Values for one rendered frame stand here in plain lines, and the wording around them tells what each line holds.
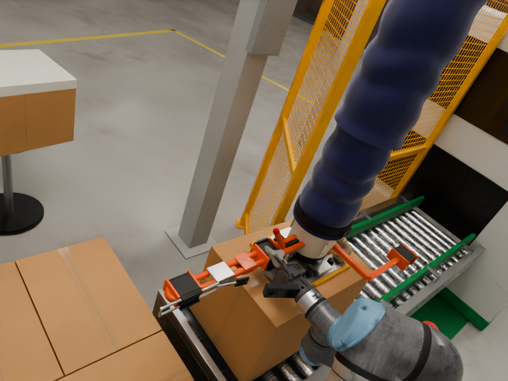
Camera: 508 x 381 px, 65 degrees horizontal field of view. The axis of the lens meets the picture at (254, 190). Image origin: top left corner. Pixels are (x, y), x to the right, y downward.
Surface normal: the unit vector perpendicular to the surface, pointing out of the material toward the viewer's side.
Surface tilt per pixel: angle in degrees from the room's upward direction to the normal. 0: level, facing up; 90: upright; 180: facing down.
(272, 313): 0
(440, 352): 27
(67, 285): 0
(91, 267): 0
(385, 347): 51
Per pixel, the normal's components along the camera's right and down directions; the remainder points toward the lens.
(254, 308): -0.74, 0.18
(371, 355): -0.23, -0.19
